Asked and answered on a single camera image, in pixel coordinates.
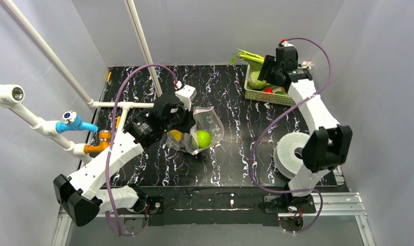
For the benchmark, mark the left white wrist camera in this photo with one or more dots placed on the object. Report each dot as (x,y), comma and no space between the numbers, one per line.
(186,93)

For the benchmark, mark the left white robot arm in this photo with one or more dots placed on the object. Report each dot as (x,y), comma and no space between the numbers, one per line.
(80,194)

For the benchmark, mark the green cabbage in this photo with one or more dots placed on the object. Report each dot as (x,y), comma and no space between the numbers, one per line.
(254,82)

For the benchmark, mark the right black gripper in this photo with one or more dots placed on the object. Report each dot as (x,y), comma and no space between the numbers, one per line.
(268,68)

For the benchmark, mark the aluminium frame rail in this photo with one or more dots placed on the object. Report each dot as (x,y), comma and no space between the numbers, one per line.
(214,186)

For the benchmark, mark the yellow bell pepper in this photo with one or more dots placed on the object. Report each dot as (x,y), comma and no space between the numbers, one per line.
(177,135)

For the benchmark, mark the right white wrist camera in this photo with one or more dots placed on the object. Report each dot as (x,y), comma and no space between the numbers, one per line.
(284,43)

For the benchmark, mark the clear zip top bag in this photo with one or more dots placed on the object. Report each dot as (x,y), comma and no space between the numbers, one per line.
(207,131)

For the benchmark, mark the green white leek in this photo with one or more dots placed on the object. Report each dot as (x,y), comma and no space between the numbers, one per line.
(252,59)

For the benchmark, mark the white pvc pipe frame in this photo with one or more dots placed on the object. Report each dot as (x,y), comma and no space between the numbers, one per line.
(31,71)

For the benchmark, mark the white tape roll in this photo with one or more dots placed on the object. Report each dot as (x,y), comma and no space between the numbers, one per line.
(285,160)

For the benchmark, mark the blue pipe fitting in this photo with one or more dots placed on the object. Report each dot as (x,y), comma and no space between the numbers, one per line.
(71,121)

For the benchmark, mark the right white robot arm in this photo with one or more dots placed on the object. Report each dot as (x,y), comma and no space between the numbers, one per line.
(308,156)

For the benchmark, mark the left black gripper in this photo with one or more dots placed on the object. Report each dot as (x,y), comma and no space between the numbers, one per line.
(187,123)

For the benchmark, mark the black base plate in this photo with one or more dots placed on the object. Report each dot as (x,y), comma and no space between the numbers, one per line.
(210,205)

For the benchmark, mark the green apple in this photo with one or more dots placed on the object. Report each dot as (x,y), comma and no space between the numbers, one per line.
(204,139)

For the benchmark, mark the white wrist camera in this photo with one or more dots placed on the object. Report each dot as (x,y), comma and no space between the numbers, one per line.
(284,43)
(186,93)

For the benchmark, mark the cream plastic basket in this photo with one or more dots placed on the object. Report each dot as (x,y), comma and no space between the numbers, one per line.
(281,99)

